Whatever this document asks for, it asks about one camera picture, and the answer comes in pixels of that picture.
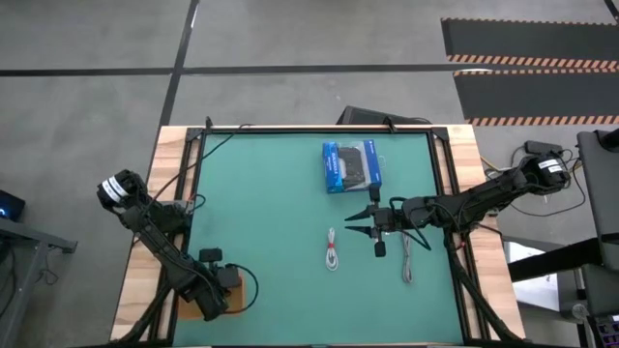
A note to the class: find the black aluminium table frame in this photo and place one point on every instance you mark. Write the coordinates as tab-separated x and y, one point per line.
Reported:
314	130

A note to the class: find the blue game controller box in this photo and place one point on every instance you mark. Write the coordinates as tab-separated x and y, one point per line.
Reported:
333	166

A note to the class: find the grey metal side table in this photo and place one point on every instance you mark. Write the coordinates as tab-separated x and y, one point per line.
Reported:
34	237

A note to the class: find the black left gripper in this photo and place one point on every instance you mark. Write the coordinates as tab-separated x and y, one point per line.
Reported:
213	295

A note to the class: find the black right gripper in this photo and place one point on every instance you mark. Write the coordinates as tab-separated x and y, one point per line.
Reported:
389	220

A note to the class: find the black monitor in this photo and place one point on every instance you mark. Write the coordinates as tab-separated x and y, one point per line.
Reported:
367	117

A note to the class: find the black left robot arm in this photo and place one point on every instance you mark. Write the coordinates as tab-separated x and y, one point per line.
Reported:
155	237

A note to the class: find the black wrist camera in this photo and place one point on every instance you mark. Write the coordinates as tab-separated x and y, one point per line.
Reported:
380	249
211	254

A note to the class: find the dark device with blue light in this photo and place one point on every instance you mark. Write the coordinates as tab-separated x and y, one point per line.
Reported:
10	205

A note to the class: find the black power adapter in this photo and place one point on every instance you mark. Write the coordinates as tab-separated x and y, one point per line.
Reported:
541	146

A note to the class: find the black orange striped floor mat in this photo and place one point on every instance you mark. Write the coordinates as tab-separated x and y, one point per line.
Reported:
537	96
532	38

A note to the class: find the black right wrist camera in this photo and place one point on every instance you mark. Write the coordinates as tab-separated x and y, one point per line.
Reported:
380	249

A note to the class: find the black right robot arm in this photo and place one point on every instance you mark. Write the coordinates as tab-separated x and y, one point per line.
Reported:
483	198

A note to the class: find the green table mat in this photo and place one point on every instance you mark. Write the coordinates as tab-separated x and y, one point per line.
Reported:
290	309

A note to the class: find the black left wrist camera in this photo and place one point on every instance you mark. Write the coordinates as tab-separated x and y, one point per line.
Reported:
211	254

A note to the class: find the grey machine housing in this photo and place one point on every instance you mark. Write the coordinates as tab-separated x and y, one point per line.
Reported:
602	193

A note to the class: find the white paper sheet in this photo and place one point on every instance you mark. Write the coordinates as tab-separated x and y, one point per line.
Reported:
532	285

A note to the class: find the black metal bar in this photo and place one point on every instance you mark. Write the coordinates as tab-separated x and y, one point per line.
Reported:
556	261

